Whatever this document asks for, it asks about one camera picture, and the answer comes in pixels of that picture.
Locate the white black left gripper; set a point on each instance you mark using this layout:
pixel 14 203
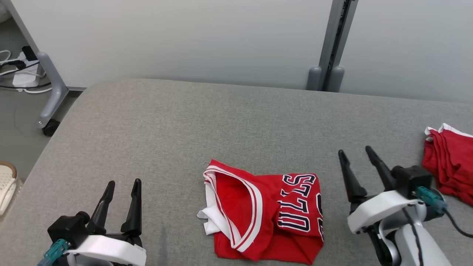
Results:
pixel 111 251

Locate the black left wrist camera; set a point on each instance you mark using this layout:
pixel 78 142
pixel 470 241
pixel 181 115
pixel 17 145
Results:
pixel 68 231

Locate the black power adapter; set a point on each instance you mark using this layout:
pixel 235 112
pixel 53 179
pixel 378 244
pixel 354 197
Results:
pixel 29 53

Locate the grey metal partition leg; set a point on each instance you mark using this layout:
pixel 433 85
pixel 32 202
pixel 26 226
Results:
pixel 55 88

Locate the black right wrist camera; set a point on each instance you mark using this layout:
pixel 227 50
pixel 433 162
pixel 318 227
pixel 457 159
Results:
pixel 412 179

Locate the grey panel base rail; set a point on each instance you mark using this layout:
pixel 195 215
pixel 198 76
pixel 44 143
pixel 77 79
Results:
pixel 77 89

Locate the red shorts white trim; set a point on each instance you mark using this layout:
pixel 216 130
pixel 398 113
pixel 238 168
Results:
pixel 451 166

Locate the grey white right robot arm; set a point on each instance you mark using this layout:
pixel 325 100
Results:
pixel 428 247

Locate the grey rounded post foot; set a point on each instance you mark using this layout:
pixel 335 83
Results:
pixel 335 79
pixel 314 79

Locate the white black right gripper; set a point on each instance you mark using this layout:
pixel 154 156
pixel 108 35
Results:
pixel 373 210

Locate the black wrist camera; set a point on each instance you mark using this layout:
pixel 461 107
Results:
pixel 412 179
pixel 68 231

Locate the grey metal partition post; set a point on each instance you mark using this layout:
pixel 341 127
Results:
pixel 329 37

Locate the white perforated laundry basket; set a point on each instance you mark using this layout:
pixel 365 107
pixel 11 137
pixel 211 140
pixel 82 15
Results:
pixel 6 184

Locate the red white basketball jersey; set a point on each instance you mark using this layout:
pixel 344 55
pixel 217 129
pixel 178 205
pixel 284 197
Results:
pixel 258 221

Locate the black caster wheel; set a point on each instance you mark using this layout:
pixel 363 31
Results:
pixel 50 128

